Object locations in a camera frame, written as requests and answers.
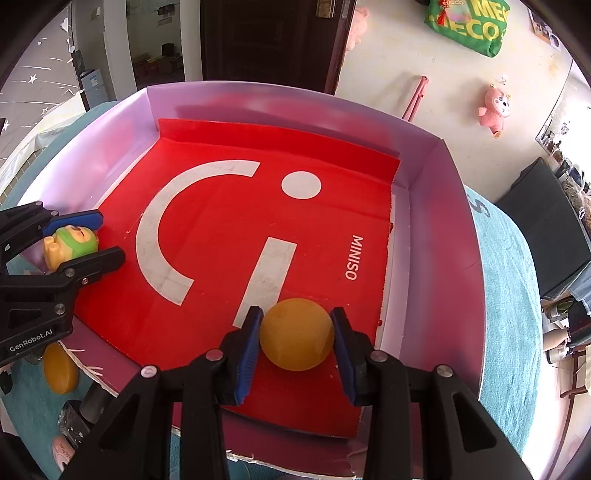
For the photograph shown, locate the wooden stool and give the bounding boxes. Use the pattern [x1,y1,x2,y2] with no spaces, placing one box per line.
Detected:
[558,346,591,400]

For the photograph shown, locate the wall photos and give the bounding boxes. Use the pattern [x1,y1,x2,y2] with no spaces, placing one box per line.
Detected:
[529,9,561,49]

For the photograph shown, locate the yellow green toy figure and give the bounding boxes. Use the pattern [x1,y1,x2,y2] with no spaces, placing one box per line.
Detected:
[43,224,99,272]

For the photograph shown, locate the pale pink plush toy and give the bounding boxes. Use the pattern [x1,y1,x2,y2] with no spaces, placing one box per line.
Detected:
[344,7,370,51]

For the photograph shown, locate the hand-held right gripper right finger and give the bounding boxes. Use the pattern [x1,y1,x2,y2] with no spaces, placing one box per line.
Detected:
[329,307,534,480]

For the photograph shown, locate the row of small bottles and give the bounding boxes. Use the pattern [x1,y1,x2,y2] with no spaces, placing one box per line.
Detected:
[536,115,591,204]

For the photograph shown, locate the red printed sheet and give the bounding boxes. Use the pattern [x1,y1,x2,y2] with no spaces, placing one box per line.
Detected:
[74,117,402,439]

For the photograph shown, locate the orange round disc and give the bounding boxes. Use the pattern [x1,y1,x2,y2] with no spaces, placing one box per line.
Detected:
[259,298,335,371]
[43,342,79,394]

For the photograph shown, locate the stack of cardboard boxes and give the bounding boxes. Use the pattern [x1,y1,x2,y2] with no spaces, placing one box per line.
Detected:
[131,44,183,78]

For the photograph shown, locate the teal plush blanket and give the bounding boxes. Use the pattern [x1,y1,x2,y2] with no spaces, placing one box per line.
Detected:
[0,99,542,480]

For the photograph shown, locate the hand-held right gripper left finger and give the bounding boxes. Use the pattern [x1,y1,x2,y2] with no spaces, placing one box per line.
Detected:
[60,305,265,480]

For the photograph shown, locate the pink nail polish bottle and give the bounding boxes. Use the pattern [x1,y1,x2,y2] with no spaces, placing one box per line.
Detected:
[51,434,81,472]

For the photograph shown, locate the cardboard tray red bottom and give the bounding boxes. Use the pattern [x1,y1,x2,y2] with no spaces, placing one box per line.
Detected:
[9,80,486,476]

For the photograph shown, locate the dark covered table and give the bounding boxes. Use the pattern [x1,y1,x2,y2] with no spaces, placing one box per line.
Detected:
[494,157,591,301]

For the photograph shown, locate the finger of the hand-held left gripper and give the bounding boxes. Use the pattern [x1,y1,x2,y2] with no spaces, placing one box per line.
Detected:
[0,201,103,273]
[0,247,126,324]

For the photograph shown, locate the black nail polish bottle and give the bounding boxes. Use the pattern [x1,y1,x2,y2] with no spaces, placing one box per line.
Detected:
[58,381,114,446]

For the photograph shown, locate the pink wall hook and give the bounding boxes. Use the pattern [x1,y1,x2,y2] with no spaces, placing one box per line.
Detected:
[401,75,430,121]

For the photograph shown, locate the green tote bag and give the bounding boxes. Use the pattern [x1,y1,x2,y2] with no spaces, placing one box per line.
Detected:
[425,0,511,58]

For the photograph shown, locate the blue cabinet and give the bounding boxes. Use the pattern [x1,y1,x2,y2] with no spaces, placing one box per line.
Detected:
[76,69,109,110]

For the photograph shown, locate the dark wooden door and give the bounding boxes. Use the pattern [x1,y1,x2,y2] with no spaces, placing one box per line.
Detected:
[201,0,356,95]

